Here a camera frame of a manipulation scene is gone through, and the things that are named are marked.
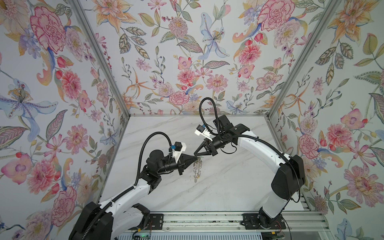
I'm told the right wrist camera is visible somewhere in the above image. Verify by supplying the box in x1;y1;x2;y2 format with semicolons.
195;125;213;141

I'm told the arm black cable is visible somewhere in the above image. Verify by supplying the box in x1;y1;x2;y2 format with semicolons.
133;131;173;187
198;97;221;136

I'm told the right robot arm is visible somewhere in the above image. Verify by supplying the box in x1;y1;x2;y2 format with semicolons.
194;116;305;225

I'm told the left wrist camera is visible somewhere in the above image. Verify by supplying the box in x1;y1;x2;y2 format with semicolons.
171;142;187;163

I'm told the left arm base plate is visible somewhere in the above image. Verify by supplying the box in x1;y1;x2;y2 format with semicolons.
128;214;164;231

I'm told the aluminium front rail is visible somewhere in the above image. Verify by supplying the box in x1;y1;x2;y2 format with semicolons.
73;210;334;240

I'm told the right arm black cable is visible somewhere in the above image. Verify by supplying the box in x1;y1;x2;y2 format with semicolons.
198;97;221;136

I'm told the metal keyring disc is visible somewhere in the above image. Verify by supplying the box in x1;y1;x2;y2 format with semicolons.
193;157;203;183

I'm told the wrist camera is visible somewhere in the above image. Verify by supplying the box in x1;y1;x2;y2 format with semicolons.
195;125;213;141
171;142;187;163

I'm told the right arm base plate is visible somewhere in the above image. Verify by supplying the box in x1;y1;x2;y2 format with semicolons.
240;213;287;231

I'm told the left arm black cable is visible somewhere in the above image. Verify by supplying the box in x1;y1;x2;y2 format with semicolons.
133;131;173;187

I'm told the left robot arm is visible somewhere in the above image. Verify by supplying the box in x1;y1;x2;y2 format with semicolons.
69;150;198;240

